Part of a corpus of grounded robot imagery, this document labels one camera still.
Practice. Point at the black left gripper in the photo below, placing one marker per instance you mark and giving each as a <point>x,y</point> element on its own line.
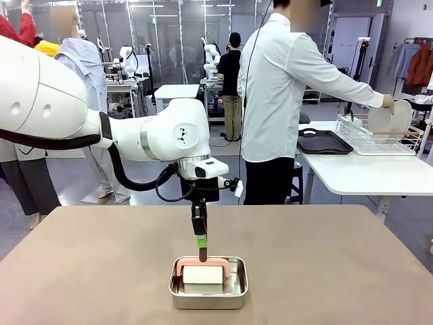
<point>203,189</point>

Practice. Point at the pink lint roller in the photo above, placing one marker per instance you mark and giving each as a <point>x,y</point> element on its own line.
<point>203,275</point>

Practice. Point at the white round plate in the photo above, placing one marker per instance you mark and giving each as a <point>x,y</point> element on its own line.
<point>379,120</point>
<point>402,118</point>

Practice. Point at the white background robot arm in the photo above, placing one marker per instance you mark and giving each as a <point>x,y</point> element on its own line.
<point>209,54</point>
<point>126,57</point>

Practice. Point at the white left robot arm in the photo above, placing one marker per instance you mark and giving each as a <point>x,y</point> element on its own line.
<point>50,101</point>

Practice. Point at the person's right forearm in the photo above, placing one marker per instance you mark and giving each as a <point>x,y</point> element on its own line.
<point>362,91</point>

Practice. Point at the person's right hand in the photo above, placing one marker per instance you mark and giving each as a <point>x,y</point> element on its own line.
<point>389,101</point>

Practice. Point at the rectangular steel container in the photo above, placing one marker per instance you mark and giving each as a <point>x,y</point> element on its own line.
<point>209,299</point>

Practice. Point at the dark blue plastic stool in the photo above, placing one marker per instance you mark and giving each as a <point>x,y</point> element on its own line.
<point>297,183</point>

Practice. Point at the white background desk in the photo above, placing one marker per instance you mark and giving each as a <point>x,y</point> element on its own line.
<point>177,91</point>

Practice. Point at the person in white shirt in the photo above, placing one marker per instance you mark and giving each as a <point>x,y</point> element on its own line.
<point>270,101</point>

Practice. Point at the black serving tray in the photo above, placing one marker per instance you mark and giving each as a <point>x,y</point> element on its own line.
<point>323,142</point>

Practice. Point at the person in black t-shirt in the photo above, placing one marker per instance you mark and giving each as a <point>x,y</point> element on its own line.
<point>230,71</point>

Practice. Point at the person in red jacket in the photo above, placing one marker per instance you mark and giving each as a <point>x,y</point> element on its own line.
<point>30,183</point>

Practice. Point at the white side table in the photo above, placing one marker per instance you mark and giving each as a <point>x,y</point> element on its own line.
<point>372,176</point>

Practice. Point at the person in striped grey shirt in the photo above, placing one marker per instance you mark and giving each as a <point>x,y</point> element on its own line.
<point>84,61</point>

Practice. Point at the person in yellow jacket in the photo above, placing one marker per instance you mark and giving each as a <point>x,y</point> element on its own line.
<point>47,47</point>

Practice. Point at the black tripod stand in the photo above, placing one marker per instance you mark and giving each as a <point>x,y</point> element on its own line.
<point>363,40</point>

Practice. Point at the grey hanging shirt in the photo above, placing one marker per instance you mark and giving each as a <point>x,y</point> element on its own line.
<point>400,61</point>

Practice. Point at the orange hanging jacket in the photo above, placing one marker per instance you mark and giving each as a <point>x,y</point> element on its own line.
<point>419,64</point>

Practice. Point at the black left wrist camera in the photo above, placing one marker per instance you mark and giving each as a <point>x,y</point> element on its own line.
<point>231,183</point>

